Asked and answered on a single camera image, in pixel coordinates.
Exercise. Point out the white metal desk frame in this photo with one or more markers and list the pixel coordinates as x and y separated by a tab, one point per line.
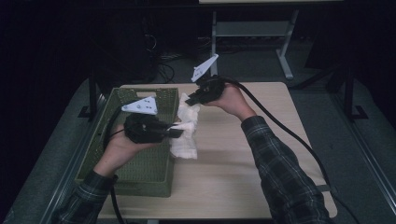
281	46

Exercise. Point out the green woven basket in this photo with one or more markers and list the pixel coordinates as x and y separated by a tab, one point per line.
146	168

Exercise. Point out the white towel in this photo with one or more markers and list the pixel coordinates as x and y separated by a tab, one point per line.
186	124

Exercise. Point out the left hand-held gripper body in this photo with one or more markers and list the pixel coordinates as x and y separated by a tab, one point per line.
140	129

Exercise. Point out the black metal stand post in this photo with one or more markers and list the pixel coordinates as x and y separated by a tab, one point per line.
349	93
92	93

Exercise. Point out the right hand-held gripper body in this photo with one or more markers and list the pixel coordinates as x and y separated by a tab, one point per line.
210	87

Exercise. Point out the person's right hand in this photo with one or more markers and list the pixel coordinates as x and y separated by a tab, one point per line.
233	101

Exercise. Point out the person's left hand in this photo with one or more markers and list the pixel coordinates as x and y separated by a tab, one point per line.
118	155

